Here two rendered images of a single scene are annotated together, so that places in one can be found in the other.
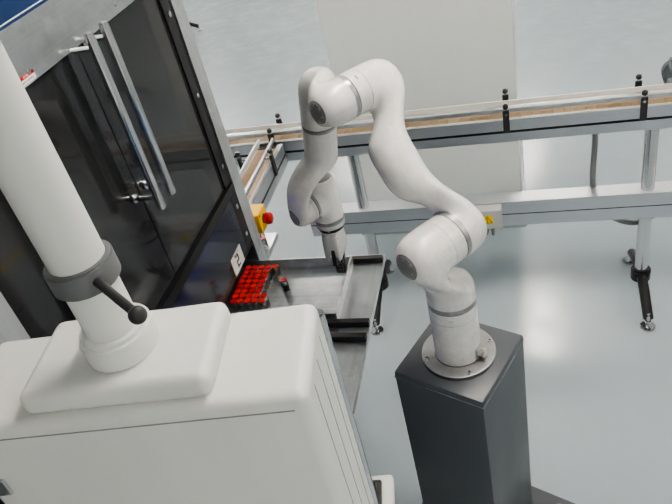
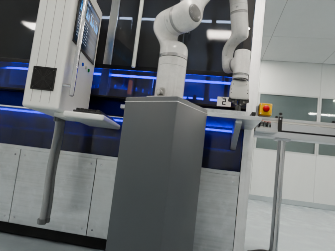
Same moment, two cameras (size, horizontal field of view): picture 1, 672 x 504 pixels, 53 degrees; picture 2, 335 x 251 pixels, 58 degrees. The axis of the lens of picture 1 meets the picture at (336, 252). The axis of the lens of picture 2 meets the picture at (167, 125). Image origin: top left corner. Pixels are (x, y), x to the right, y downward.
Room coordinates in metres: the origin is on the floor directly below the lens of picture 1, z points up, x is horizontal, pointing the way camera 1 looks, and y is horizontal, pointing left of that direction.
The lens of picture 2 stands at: (1.05, -1.46, 0.64)
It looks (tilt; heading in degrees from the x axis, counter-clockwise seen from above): 6 degrees up; 81
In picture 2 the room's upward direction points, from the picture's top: 7 degrees clockwise
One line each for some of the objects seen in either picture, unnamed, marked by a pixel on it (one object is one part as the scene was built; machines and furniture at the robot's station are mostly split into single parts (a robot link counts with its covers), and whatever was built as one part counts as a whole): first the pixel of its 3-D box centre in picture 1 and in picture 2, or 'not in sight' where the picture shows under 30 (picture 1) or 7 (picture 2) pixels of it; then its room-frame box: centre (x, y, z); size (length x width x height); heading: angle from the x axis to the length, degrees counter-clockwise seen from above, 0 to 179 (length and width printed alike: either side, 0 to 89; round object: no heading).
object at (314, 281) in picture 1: (291, 289); (223, 117); (1.62, 0.16, 0.90); 0.34 x 0.26 x 0.04; 71
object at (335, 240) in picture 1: (334, 237); (239, 89); (1.64, -0.01, 1.03); 0.10 x 0.07 x 0.11; 161
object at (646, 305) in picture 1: (639, 280); not in sight; (2.14, -1.25, 0.07); 0.50 x 0.08 x 0.14; 161
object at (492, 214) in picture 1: (487, 216); not in sight; (2.28, -0.65, 0.50); 0.12 x 0.05 x 0.09; 71
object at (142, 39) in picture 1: (166, 127); (218, 27); (1.59, 0.33, 1.50); 0.43 x 0.01 x 0.59; 161
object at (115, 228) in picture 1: (80, 237); (150, 24); (1.16, 0.48, 1.50); 0.47 x 0.01 x 0.59; 161
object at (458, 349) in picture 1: (455, 327); (170, 81); (1.23, -0.24, 0.95); 0.19 x 0.19 x 0.18
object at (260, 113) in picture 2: (254, 218); (264, 110); (1.91, 0.23, 0.99); 0.08 x 0.07 x 0.07; 71
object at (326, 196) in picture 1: (323, 197); (241, 62); (1.63, 0.00, 1.18); 0.09 x 0.08 x 0.13; 120
